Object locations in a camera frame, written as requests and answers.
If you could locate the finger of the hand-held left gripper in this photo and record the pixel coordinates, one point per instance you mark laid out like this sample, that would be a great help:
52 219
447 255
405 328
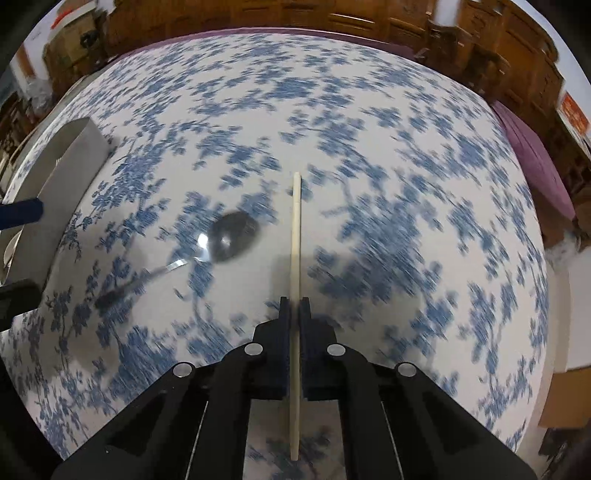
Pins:
21 214
18 302

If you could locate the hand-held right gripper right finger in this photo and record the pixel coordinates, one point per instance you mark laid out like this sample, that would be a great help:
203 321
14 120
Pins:
305 323

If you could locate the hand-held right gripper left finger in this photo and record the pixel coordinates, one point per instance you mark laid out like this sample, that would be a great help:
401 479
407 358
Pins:
285 323

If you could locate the grey metal utensil holder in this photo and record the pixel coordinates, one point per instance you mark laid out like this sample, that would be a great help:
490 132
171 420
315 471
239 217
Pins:
64 184

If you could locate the cream chopstick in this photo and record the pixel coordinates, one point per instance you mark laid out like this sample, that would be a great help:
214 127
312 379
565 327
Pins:
295 240

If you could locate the metal spoon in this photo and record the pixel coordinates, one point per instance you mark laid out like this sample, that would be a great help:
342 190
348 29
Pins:
233 235

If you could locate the blue floral tablecloth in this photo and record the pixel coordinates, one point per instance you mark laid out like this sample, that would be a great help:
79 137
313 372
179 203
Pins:
392 184

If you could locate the purple seat cushion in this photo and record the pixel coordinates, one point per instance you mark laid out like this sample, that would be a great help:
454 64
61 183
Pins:
535 161

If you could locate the carved wooden bench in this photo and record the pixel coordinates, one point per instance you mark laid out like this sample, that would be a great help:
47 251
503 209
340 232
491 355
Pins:
369 18

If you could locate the dark wooden chair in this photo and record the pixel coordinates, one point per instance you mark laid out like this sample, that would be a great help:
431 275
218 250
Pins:
461 50

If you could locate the red sign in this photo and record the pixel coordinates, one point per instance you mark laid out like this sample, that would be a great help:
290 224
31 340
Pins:
575 113

